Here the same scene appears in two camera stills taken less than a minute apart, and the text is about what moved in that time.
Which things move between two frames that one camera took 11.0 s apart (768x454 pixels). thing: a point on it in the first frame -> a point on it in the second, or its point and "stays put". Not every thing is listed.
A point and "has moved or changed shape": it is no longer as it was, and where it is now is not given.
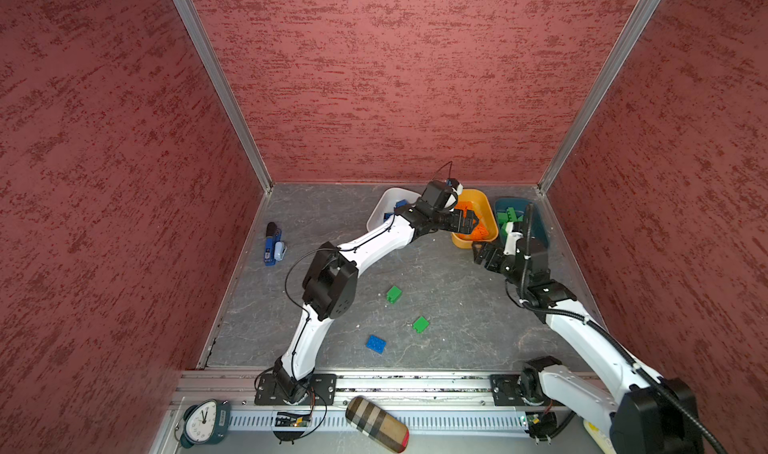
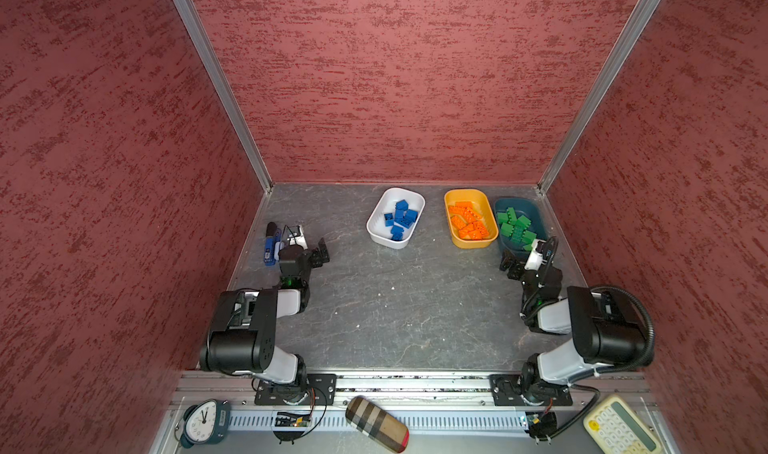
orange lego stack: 480,233 stays put
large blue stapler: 273,236 stays put
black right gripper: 494,251 -> 509,258
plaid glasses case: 373,421 stays put
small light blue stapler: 279,250 stays put
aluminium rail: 429,402 stays put
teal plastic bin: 512,210 stays put
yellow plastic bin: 486,216 stays put
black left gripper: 466,227 -> 316,259
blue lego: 376,344 has moved or changed shape
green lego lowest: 421,324 has moved or changed shape
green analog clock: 206,422 stays put
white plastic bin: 387,202 stays put
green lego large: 393,294 -> 518,232
